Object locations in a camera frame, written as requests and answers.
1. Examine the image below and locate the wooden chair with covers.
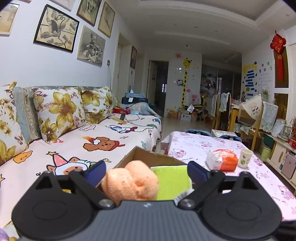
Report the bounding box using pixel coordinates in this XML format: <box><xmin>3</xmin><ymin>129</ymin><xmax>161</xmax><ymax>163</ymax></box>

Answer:
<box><xmin>238</xmin><ymin>94</ymin><xmax>278</xmax><ymax>151</ymax></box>

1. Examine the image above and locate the framed sketch portrait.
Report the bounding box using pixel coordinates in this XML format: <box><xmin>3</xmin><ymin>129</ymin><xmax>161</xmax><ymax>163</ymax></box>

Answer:
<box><xmin>77</xmin><ymin>26</ymin><xmax>105</xmax><ymax>67</ymax></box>

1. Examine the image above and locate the cardboard box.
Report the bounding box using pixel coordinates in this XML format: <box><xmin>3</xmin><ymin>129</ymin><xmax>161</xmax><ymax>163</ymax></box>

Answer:
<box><xmin>96</xmin><ymin>146</ymin><xmax>195</xmax><ymax>193</ymax></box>

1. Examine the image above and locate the pink cartoon tablecloth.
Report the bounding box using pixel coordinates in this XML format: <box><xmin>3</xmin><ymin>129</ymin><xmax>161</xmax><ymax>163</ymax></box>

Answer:
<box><xmin>161</xmin><ymin>132</ymin><xmax>295</xmax><ymax>220</ymax></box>

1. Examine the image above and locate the red Chinese knot ornament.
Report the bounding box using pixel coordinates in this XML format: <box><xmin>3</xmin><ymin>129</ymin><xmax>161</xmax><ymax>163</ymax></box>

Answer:
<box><xmin>270</xmin><ymin>31</ymin><xmax>287</xmax><ymax>82</ymax></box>

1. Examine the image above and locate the green striped towel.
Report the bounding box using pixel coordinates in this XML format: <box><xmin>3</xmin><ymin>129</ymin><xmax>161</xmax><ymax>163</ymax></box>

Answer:
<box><xmin>151</xmin><ymin>165</ymin><xmax>194</xmax><ymax>204</ymax></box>

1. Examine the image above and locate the paper cup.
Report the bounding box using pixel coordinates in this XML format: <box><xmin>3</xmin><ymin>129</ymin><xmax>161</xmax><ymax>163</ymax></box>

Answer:
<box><xmin>238</xmin><ymin>149</ymin><xmax>253</xmax><ymax>169</ymax></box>

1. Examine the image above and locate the white TV cabinet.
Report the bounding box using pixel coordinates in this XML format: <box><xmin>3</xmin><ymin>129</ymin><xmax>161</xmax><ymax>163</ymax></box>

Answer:
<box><xmin>266</xmin><ymin>137</ymin><xmax>295</xmax><ymax>195</ymax></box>

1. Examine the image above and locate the orange fuzzy sock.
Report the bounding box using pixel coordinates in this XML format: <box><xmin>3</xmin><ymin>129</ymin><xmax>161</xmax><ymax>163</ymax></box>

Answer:
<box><xmin>101</xmin><ymin>160</ymin><xmax>159</xmax><ymax>205</ymax></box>

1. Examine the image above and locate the giraffe height chart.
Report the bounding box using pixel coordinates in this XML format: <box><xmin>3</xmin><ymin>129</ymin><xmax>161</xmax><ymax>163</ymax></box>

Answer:
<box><xmin>180</xmin><ymin>58</ymin><xmax>192</xmax><ymax>108</ymax></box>

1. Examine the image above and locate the orange tissue pack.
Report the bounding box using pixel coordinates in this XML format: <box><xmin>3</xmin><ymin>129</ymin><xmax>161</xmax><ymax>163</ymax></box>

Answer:
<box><xmin>206</xmin><ymin>149</ymin><xmax>238</xmax><ymax>172</ymax></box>

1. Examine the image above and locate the floral sofa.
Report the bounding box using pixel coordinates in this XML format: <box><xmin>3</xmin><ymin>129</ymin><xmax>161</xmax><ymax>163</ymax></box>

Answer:
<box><xmin>1</xmin><ymin>83</ymin><xmax>162</xmax><ymax>240</ymax></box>

